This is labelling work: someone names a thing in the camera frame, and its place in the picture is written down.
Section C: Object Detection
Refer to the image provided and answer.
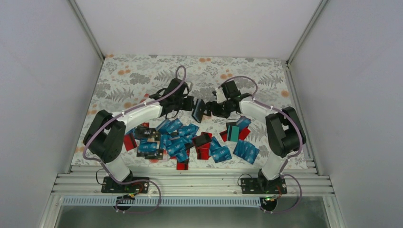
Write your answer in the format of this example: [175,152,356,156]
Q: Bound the black leather card holder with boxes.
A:
[192,99,206,123]

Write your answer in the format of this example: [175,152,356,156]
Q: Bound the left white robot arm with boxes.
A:
[83,78,192,192]

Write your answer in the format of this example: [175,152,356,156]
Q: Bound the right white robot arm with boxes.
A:
[197,80,306,193]

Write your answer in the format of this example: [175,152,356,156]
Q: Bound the blue card near teal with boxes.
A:
[236,116,251,131]

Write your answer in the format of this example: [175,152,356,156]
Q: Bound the black card centre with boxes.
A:
[192,134,211,148]

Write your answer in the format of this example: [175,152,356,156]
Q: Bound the black VIP card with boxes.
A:
[134,126,161,140]

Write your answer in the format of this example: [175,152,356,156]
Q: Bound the blue VIP card right-centre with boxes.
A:
[211,146,232,163]

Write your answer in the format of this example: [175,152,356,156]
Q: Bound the blue VIP card stack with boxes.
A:
[233,140,260,164]

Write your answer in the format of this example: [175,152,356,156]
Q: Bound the blue VIP card lower left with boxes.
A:
[138,141,159,153]

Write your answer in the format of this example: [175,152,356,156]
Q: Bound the red card far left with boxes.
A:
[123,133,137,151]

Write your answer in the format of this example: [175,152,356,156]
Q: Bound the red card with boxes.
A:
[176,160,189,171]
[123,133,137,151]

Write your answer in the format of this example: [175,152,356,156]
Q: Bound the red card bottom centre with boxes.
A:
[176,160,189,171]

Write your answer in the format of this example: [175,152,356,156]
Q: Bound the floral table mat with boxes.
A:
[71,54,307,171]

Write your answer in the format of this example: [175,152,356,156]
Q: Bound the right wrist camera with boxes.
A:
[212,87,225,100]

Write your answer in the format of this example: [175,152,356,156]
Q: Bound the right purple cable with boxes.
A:
[217,76,305,171]

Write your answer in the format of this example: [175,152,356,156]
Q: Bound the purple cable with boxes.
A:
[82,65,187,186]
[217,76,305,171]

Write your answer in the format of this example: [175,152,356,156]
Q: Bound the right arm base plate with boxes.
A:
[240,177,288,195]

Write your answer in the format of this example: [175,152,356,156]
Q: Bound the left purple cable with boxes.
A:
[82,65,187,186]

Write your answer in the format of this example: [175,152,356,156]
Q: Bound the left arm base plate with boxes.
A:
[101,177,149,194]

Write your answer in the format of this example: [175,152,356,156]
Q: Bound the grey perforated cable duct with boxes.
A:
[61,196,261,208]

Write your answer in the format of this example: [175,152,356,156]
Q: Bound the aluminium rail frame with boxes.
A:
[51,166,334,197]

